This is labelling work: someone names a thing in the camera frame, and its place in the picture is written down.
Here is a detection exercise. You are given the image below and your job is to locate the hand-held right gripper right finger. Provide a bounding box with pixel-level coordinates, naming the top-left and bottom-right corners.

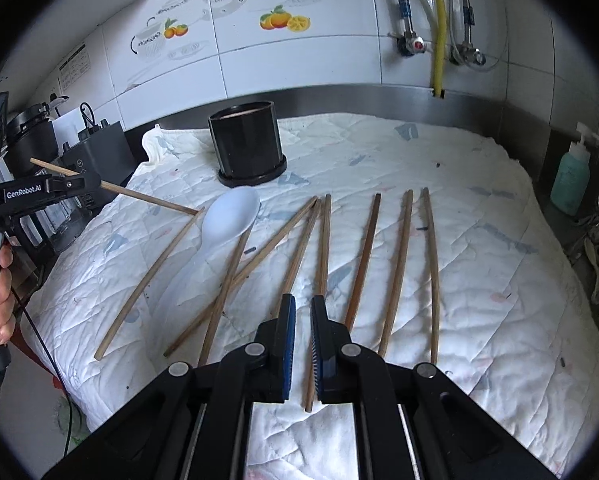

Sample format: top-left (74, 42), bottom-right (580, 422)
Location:
top-left (311, 295), bottom-right (557, 480)

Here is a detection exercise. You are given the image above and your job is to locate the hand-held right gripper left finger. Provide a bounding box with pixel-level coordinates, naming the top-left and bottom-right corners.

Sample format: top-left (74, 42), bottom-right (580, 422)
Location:
top-left (44, 294), bottom-right (297, 480)

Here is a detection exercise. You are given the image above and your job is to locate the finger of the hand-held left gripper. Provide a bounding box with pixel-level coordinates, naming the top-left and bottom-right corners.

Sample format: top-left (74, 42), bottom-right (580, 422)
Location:
top-left (46, 171), bottom-right (88, 185)
top-left (50, 179), bottom-right (104, 202)

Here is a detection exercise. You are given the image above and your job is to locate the white plastic spoon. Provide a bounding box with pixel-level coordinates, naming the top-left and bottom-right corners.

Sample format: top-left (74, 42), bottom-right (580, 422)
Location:
top-left (176, 186), bottom-right (261, 308)

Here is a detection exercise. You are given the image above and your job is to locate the black utensil holder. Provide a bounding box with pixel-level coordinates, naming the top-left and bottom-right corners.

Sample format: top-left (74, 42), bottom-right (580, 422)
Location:
top-left (208, 101), bottom-right (288, 187)

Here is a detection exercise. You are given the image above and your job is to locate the black kitchen appliance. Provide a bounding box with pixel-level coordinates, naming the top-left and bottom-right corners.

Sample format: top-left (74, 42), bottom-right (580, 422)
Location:
top-left (64, 120), bottom-right (132, 216)

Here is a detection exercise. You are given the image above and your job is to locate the white box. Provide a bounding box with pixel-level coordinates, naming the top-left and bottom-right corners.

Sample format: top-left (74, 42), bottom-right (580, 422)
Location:
top-left (53, 106), bottom-right (98, 147)

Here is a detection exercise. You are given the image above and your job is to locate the black blender with clear jar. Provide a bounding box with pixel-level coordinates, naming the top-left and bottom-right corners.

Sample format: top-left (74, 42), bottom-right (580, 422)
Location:
top-left (2, 101), bottom-right (102, 261)

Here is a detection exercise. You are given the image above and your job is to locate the white quilted cloth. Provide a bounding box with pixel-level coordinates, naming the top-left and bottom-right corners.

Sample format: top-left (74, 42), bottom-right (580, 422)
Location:
top-left (22, 112), bottom-right (599, 480)

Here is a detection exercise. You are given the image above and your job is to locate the white ceramic spoon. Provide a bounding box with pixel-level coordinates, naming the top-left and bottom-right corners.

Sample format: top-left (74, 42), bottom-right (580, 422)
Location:
top-left (583, 236), bottom-right (599, 305)

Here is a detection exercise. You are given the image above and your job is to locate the green soap dispenser bottle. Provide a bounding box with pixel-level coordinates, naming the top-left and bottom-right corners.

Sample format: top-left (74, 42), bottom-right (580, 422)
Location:
top-left (549, 125), bottom-right (599, 217)

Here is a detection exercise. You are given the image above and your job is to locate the metal valve with red knob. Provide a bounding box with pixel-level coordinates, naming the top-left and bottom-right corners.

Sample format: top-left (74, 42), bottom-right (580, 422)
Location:
top-left (394, 30), bottom-right (430, 58)

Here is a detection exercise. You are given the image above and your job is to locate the yellow pipe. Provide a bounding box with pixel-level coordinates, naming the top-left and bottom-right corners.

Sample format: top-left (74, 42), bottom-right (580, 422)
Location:
top-left (431, 0), bottom-right (450, 98)

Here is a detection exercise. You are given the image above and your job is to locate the white wall label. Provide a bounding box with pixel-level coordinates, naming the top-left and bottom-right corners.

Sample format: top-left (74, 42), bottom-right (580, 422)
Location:
top-left (58, 42), bottom-right (93, 87)

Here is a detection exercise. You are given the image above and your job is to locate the black cable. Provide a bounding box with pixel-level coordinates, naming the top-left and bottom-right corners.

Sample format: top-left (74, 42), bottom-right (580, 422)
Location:
top-left (10, 290), bottom-right (77, 461)

